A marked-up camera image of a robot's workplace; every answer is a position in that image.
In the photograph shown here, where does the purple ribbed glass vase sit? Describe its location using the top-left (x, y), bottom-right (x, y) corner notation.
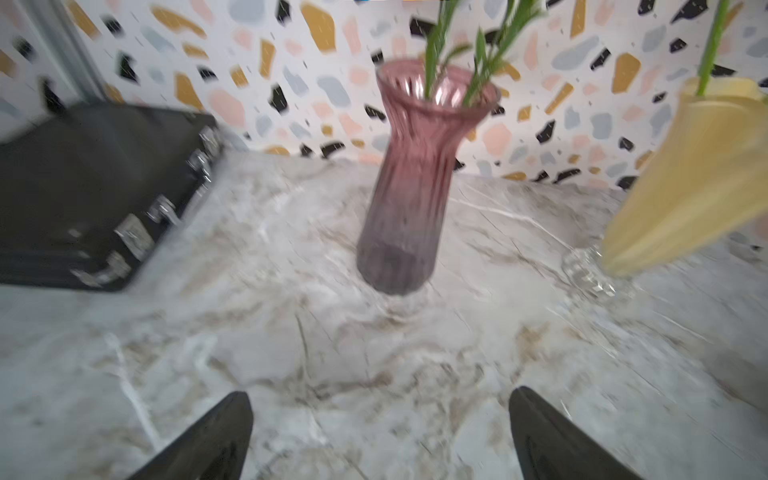
top-left (356, 59), bottom-right (501, 295)

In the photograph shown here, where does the yellow ruffled glass vase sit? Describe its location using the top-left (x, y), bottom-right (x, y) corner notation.
top-left (562, 77), bottom-right (767, 299)

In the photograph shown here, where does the left corner aluminium profile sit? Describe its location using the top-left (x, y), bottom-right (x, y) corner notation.
top-left (20, 0), bottom-right (108, 103)

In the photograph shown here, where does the double pink rose stem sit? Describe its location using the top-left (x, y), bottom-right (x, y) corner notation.
top-left (695, 0), bottom-right (730, 97)

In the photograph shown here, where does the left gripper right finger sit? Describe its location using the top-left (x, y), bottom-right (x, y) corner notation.
top-left (508, 386), bottom-right (640, 480)

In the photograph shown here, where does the black hard case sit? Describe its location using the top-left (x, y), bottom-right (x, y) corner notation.
top-left (1, 103), bottom-right (224, 292)

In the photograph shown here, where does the yellow carnation stem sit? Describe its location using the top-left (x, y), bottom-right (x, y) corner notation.
top-left (462, 0), bottom-right (545, 107)
top-left (424, 1), bottom-right (460, 101)

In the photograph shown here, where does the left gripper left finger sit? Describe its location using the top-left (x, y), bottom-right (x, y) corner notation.
top-left (129, 391), bottom-right (254, 480)

